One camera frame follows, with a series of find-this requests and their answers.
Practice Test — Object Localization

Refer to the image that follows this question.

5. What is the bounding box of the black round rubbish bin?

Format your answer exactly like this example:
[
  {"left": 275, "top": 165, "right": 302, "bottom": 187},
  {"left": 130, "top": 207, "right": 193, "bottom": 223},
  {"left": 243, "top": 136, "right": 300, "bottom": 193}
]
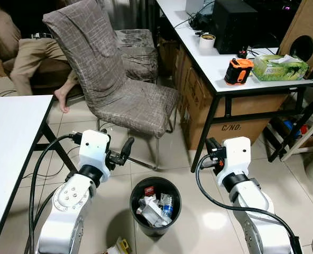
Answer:
[{"left": 130, "top": 177, "right": 182, "bottom": 238}]

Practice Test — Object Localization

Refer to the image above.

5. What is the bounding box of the brown cardboard box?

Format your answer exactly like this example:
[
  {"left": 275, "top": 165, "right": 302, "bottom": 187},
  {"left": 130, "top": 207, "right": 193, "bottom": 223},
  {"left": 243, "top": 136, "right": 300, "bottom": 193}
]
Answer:
[{"left": 172, "top": 44, "right": 290, "bottom": 151}]

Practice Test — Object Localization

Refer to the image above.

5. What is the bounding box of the crumpled white wrapper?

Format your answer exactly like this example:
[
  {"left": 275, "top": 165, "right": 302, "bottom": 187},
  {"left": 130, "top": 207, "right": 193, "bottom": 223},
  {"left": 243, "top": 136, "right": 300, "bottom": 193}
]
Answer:
[{"left": 136, "top": 195, "right": 168, "bottom": 229}]

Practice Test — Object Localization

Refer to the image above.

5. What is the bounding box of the clear plastic bottle blue cap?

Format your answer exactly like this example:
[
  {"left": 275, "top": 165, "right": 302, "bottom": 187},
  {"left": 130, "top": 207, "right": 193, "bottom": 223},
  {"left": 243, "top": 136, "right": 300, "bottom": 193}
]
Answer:
[{"left": 159, "top": 193, "right": 174, "bottom": 218}]

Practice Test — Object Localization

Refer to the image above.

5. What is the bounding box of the orange and black tool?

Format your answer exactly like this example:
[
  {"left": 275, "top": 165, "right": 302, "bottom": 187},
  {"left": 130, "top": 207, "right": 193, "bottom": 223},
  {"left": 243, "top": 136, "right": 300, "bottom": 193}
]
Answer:
[{"left": 224, "top": 58, "right": 254, "bottom": 86}]

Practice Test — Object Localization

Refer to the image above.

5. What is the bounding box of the chair with brown plaid cover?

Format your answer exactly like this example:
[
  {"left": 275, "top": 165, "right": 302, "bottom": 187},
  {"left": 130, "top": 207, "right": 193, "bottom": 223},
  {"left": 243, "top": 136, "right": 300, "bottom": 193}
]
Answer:
[{"left": 42, "top": 0, "right": 180, "bottom": 171}]

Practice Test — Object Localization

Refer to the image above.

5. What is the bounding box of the black and white floor rack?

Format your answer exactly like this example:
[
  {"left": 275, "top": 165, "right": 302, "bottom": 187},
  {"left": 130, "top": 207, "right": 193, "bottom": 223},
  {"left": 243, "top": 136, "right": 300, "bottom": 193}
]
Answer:
[{"left": 262, "top": 92, "right": 313, "bottom": 162}]

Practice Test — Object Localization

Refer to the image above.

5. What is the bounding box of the chair with plaid cushion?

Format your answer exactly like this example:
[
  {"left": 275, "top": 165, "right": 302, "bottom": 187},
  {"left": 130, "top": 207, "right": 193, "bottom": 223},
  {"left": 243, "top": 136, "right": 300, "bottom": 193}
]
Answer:
[{"left": 114, "top": 29, "right": 160, "bottom": 83}]

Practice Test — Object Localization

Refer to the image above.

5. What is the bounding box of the yellow white packet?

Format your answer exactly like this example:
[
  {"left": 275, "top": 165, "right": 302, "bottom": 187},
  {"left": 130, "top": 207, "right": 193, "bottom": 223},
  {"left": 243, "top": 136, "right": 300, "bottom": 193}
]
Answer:
[{"left": 106, "top": 238, "right": 132, "bottom": 254}]

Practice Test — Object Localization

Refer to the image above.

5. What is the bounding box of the white table with black legs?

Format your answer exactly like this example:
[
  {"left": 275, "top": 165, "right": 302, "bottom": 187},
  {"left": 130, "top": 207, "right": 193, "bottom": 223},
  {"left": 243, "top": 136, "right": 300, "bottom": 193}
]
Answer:
[{"left": 0, "top": 95, "right": 79, "bottom": 254}]

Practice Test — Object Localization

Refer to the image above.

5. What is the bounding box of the small black red plug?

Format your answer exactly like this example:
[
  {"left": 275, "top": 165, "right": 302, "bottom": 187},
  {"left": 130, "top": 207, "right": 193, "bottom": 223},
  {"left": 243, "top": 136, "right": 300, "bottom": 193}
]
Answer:
[{"left": 236, "top": 47, "right": 250, "bottom": 59}]

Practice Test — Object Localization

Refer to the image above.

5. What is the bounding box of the green tissue box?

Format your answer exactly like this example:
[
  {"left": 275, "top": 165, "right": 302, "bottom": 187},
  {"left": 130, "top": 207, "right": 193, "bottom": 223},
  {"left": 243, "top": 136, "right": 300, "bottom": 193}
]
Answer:
[{"left": 251, "top": 53, "right": 309, "bottom": 82}]

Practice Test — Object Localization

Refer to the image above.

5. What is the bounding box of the white cup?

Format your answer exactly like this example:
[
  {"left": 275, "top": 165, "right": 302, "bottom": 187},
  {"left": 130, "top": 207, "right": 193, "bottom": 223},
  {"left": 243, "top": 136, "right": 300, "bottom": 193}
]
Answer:
[{"left": 199, "top": 33, "right": 217, "bottom": 52}]

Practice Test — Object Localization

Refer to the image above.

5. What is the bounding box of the person in tan trousers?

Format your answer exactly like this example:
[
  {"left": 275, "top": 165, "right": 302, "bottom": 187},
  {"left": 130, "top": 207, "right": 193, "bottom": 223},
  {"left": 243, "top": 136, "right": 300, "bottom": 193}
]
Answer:
[{"left": 0, "top": 0, "right": 86, "bottom": 114}]

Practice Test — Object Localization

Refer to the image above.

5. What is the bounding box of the black computer case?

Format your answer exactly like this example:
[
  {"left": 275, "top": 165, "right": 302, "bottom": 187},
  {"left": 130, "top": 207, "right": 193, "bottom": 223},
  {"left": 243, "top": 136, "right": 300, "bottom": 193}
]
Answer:
[{"left": 213, "top": 0, "right": 264, "bottom": 55}]

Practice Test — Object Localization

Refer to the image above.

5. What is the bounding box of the grey box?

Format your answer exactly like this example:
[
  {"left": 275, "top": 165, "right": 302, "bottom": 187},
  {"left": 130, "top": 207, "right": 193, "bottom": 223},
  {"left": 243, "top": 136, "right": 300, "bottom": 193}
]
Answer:
[{"left": 185, "top": 0, "right": 205, "bottom": 16}]

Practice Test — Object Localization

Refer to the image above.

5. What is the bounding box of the wooden speaker box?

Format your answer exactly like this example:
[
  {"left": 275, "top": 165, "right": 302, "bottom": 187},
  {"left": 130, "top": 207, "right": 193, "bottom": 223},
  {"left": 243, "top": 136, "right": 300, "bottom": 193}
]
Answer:
[{"left": 277, "top": 0, "right": 313, "bottom": 65}]

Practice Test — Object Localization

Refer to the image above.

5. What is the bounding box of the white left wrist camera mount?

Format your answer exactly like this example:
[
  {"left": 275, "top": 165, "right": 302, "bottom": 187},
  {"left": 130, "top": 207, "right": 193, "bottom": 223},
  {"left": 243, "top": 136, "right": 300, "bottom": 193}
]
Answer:
[{"left": 78, "top": 130, "right": 113, "bottom": 171}]

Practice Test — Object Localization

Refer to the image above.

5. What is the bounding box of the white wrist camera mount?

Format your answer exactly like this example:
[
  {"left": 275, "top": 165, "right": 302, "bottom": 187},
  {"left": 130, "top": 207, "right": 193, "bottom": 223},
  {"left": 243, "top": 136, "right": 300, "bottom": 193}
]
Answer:
[
  {"left": 219, "top": 137, "right": 252, "bottom": 178},
  {"left": 78, "top": 130, "right": 113, "bottom": 171}
]

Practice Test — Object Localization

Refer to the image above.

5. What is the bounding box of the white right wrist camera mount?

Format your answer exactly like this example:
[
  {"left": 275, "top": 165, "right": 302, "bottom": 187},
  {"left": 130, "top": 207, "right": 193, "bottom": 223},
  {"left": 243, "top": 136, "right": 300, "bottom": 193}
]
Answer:
[{"left": 219, "top": 137, "right": 252, "bottom": 178}]

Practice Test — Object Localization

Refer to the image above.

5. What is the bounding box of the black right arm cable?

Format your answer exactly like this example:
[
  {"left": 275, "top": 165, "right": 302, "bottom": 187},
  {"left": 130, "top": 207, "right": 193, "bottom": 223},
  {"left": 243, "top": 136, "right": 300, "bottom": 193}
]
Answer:
[{"left": 195, "top": 155, "right": 301, "bottom": 254}]

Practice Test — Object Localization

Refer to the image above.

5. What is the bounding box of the white desk with black frame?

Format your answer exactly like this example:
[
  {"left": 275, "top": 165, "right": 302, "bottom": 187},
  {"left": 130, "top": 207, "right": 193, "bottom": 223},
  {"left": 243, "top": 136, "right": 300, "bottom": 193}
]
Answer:
[{"left": 155, "top": 0, "right": 313, "bottom": 174}]

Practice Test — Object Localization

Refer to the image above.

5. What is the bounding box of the black cable bundle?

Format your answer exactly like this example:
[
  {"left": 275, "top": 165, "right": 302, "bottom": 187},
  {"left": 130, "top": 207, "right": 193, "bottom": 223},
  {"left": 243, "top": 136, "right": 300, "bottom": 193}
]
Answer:
[{"left": 188, "top": 13, "right": 216, "bottom": 32}]

